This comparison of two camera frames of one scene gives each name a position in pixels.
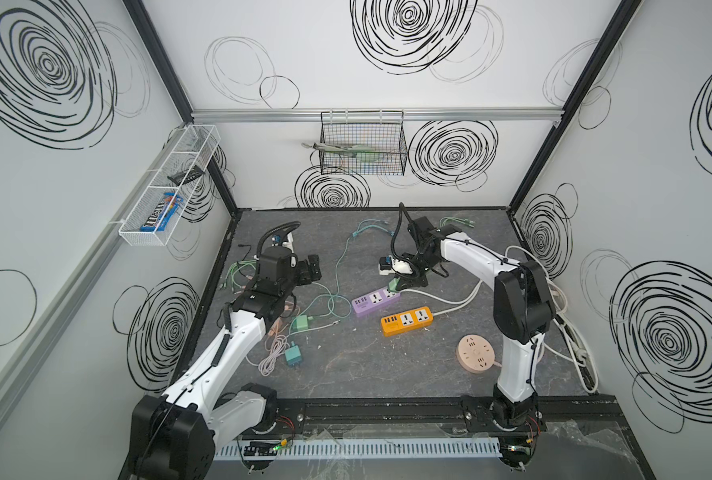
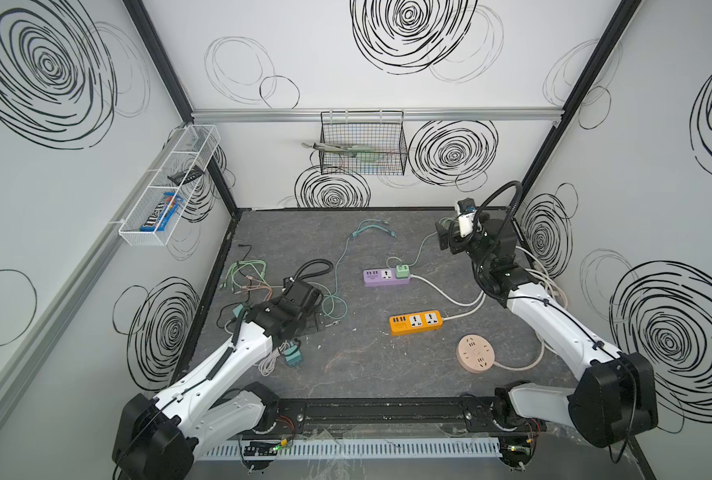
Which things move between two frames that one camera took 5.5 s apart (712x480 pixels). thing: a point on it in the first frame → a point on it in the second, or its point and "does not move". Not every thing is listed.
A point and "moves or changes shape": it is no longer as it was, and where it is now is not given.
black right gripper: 410,274 → 446,231
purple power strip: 375,300 → 383,277
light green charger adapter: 393,284 moves or changes shape
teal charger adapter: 293,355 does not move
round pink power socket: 475,353 does not move
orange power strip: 406,321 moves or changes shape
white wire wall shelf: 154,218 does not move
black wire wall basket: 384,130 does not move
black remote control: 178,178 does not move
